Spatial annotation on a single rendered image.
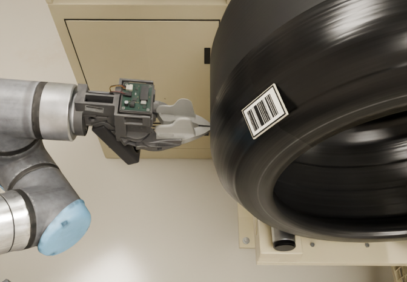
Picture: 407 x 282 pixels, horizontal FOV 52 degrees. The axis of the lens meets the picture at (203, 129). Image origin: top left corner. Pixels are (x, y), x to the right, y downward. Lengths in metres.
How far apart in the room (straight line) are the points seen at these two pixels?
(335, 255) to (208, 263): 0.88
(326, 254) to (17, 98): 0.69
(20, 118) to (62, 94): 0.07
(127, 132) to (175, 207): 1.23
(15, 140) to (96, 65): 0.84
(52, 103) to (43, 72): 1.81
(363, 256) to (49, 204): 0.67
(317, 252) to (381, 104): 0.57
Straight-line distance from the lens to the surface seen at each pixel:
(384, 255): 1.03
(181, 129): 0.66
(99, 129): 0.68
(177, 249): 1.81
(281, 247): 0.87
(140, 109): 0.63
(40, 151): 0.76
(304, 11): 0.50
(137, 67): 1.49
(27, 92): 0.67
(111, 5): 1.32
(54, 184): 0.70
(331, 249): 1.00
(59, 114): 0.65
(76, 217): 0.67
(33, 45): 2.64
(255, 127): 0.50
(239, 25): 0.59
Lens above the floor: 1.72
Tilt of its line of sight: 56 degrees down
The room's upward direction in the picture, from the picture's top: straight up
